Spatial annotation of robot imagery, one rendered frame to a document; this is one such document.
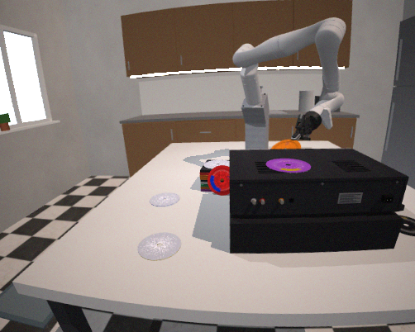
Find red cd with blue mark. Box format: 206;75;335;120
207;165;230;196

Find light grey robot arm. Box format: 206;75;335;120
232;17;346;129

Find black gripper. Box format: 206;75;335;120
291;111;322;140

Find pink cd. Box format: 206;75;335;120
266;159;311;173

